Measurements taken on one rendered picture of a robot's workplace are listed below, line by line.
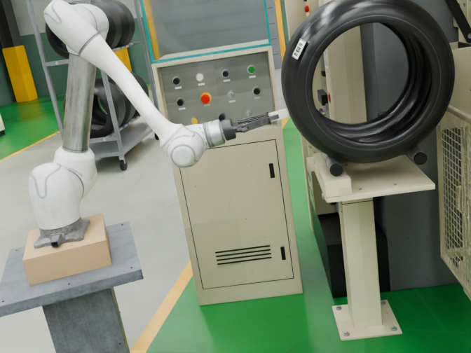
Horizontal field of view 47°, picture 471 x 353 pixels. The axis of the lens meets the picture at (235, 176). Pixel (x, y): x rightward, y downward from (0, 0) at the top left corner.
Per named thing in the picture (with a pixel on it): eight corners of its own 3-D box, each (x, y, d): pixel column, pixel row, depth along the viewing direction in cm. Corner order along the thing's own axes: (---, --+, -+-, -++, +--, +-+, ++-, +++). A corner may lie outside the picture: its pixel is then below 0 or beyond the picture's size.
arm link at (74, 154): (42, 202, 211) (63, 183, 232) (82, 210, 211) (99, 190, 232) (55, 0, 185) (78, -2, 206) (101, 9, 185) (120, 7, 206)
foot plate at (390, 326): (331, 307, 263) (331, 303, 262) (387, 301, 261) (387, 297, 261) (340, 341, 238) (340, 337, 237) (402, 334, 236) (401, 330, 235)
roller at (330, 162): (329, 138, 213) (327, 148, 215) (317, 137, 213) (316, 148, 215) (344, 164, 180) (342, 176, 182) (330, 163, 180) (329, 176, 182)
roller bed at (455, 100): (424, 118, 225) (421, 47, 216) (460, 113, 224) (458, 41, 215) (440, 129, 206) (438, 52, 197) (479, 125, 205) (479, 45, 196)
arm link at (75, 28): (95, 31, 176) (108, 28, 188) (52, -10, 173) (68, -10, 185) (71, 59, 179) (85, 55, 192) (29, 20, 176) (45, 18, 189)
